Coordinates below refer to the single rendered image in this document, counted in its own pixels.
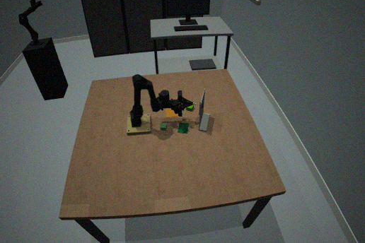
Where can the dark green flat square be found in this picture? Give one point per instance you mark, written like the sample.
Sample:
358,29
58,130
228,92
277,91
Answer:
183,128

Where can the orange flat square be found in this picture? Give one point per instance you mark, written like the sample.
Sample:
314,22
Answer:
170,113

